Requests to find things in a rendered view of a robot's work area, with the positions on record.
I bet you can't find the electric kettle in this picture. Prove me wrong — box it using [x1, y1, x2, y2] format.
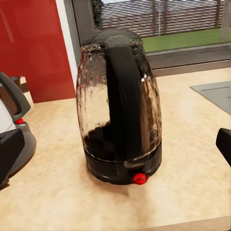
[76, 28, 162, 185]

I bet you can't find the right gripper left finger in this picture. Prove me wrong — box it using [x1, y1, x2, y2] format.
[0, 128, 25, 186]

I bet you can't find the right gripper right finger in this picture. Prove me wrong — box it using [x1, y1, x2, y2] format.
[216, 128, 231, 167]

